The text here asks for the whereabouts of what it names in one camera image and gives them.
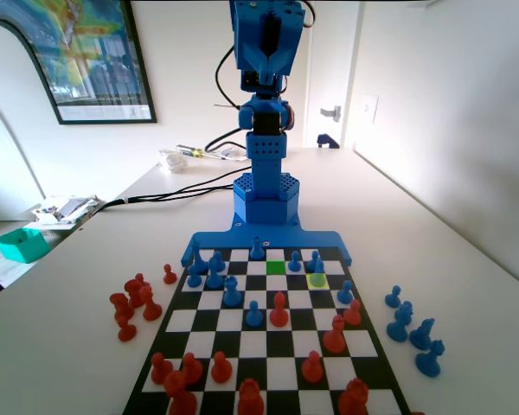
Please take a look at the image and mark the red chess piece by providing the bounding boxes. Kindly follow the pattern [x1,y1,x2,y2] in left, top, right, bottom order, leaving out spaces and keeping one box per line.
[113,302,136,323]
[109,292,133,313]
[337,378,370,415]
[322,314,347,356]
[141,285,163,322]
[163,370,199,415]
[237,379,266,415]
[124,272,151,309]

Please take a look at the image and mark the white door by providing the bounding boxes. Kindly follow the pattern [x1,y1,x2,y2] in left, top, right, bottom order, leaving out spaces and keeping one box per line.
[302,0,367,150]

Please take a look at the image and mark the white crumpled item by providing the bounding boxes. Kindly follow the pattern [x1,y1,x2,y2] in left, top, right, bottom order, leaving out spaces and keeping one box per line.
[157,149,189,176]

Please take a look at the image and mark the black framed poster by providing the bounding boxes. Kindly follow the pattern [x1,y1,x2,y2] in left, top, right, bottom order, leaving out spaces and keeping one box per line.
[0,0,158,126]

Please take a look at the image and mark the pile of papers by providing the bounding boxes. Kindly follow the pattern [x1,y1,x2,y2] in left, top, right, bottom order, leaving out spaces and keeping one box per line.
[25,194,107,237]

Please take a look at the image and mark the black white chessboard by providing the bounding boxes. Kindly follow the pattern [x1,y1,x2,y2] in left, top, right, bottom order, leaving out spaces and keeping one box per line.
[120,246,412,415]

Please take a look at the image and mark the teal plastic bin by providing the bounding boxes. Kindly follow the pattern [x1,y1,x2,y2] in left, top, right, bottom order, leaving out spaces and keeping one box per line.
[0,227,51,265]

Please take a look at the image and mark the black cable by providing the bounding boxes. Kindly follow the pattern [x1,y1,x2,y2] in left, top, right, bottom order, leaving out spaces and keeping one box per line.
[84,165,254,217]
[214,45,244,110]
[84,183,239,217]
[204,128,248,153]

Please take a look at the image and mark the silver door handle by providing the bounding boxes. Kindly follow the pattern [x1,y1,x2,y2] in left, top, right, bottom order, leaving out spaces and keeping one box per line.
[319,105,343,123]

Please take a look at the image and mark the white wall switch plate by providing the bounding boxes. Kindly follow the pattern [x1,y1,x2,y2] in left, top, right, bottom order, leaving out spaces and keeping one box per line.
[357,93,380,125]

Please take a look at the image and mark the yellow handled screwdriver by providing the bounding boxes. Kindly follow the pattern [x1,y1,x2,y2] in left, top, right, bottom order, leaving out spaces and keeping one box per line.
[175,144,209,159]

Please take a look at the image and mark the blue base plate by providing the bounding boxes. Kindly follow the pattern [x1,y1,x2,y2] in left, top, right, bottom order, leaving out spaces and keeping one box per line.
[180,211,355,267]

